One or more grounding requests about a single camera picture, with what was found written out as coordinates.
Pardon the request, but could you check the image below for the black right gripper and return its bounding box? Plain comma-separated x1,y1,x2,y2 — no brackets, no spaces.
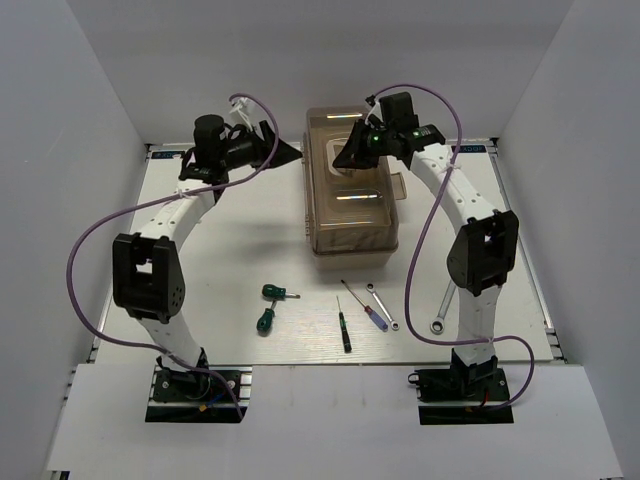
331,119,394,171

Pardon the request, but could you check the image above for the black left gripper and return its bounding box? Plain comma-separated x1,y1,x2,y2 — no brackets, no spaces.
219,120,303,171

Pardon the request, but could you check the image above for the beige toolbox with clear lid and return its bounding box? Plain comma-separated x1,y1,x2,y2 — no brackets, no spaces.
302,107,407,271

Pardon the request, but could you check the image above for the large silver ratchet wrench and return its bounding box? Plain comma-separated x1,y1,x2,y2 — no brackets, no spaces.
430,281,457,335

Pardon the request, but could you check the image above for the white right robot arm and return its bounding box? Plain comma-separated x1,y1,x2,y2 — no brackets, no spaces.
333,92,519,399

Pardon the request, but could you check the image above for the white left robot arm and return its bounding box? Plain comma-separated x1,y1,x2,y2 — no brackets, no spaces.
112,114,302,399

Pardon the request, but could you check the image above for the stubby green screwdriver upper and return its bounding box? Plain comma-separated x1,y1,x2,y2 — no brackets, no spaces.
261,284,301,301

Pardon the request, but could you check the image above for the stubby green screwdriver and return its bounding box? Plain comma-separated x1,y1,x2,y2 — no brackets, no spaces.
261,284,301,301
256,300,278,336

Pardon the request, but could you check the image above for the small silver combination wrench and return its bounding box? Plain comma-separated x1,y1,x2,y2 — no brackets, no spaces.
366,283,399,331

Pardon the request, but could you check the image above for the stubby green screwdriver lower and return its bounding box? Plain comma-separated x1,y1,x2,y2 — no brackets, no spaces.
256,300,278,336

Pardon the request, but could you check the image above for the thin black precision screwdriver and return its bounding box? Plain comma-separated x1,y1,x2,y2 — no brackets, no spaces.
336,297,352,353

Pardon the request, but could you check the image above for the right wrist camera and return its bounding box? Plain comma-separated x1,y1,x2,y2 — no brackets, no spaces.
365,95,382,125

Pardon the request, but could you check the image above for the red blue handled screwdriver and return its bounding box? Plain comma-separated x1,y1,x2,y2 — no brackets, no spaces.
340,280,389,332

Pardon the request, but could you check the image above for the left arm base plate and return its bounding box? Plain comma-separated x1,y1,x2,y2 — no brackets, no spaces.
145,367,252,424

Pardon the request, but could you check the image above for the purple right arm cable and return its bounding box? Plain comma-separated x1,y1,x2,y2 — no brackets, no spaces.
367,83,536,414

